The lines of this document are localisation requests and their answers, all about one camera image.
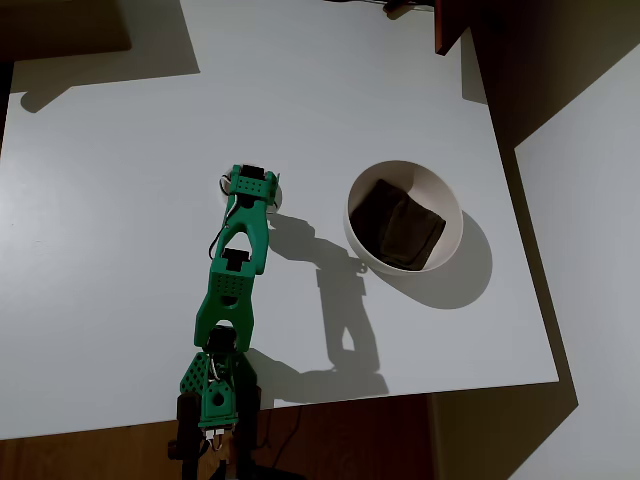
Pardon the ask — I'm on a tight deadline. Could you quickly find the dark folded cloth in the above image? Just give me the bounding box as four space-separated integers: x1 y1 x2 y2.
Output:
349 178 447 271

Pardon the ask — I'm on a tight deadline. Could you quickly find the beige round bowl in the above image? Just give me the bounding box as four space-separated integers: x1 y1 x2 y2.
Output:
343 159 465 276

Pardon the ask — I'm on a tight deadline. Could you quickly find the black clamp bar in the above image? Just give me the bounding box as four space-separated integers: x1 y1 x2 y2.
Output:
233 357 264 480

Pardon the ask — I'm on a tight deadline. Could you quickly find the dark brown box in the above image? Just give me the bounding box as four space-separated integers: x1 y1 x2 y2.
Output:
0 0 134 64

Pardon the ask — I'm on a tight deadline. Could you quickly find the reddish brown wooden cabinet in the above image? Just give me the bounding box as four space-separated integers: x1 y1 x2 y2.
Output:
433 0 476 57

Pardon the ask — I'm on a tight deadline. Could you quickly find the thin servo wire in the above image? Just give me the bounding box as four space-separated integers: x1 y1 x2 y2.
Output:
207 197 239 261

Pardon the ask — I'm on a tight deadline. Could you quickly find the thin black power cable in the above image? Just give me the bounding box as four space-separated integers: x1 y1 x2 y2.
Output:
269 404 304 469

